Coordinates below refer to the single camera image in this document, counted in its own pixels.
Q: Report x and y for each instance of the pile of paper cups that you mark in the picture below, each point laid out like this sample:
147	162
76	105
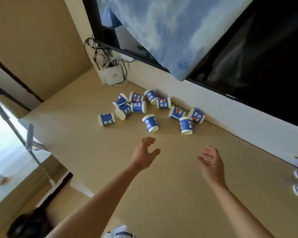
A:
150	122

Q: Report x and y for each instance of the black television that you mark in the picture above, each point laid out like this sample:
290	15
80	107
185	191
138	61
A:
263	59

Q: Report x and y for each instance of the white dustpan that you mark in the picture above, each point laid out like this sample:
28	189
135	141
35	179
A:
29	136

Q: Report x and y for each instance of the person's left forearm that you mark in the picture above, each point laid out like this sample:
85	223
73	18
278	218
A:
101	205

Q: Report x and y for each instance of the person's right hand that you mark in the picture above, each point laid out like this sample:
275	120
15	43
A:
214	168

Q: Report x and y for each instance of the person's right forearm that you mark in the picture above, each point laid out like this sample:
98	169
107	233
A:
238	213

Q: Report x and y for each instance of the person's left hand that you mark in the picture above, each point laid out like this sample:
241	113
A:
144	156

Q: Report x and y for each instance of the blue tie-dye cloth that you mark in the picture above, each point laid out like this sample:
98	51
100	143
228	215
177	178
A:
176	34

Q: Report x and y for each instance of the black plastic bag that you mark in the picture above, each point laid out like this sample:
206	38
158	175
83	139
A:
27	225

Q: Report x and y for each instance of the low wooden platform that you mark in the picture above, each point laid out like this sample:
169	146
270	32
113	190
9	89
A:
5	156

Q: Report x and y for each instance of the white router box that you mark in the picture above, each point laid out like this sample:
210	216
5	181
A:
111	75

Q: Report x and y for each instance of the person's white shirt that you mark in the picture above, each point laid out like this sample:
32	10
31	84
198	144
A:
119	233

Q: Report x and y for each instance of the white board panel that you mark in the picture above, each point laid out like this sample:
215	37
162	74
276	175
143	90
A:
10	84

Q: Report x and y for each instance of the white modem with ports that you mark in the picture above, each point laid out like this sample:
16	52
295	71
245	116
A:
103	78

